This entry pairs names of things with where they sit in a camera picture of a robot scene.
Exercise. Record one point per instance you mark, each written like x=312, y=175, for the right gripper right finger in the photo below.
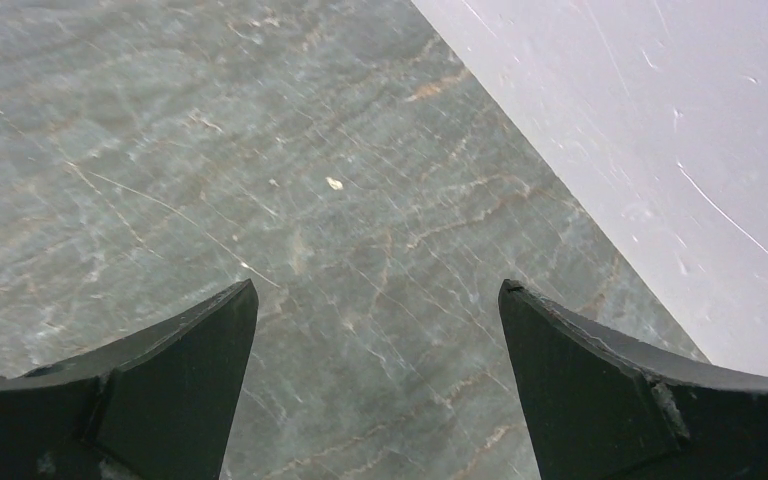
x=600, y=404

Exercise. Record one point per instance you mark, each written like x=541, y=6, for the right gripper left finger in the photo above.
x=156, y=404

